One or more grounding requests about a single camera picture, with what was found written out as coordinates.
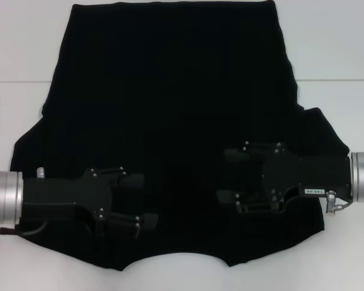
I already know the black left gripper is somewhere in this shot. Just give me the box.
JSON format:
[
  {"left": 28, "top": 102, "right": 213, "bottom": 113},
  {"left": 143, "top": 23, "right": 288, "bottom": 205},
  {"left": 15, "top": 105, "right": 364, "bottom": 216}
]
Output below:
[{"left": 22, "top": 166, "right": 159, "bottom": 240}]

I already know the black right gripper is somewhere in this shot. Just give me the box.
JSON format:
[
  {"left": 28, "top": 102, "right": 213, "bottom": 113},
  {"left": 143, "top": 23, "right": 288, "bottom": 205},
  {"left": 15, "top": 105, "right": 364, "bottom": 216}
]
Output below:
[{"left": 217, "top": 141, "right": 352, "bottom": 215}]

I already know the black t-shirt with FREE print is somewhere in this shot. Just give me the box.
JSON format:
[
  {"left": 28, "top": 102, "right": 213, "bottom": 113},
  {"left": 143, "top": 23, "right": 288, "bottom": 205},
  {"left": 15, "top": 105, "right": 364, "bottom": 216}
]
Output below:
[{"left": 9, "top": 0, "right": 350, "bottom": 273}]

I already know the right arm cable with connectors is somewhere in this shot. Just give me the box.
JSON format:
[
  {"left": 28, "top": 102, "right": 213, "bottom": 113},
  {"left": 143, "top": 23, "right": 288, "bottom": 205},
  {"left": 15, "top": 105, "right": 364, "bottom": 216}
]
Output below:
[{"left": 325, "top": 190, "right": 352, "bottom": 215}]

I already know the arm cable with connectors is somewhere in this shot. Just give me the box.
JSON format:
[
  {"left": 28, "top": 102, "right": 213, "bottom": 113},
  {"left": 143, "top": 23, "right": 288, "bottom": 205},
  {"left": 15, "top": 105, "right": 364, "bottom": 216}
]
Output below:
[
  {"left": 0, "top": 166, "right": 52, "bottom": 238},
  {"left": 325, "top": 190, "right": 352, "bottom": 215}
]

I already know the left arm cable with connectors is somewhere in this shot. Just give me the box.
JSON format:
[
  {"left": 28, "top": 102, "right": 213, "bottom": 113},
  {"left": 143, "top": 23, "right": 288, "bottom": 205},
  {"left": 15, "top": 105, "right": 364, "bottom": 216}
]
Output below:
[{"left": 0, "top": 166, "right": 52, "bottom": 238}]

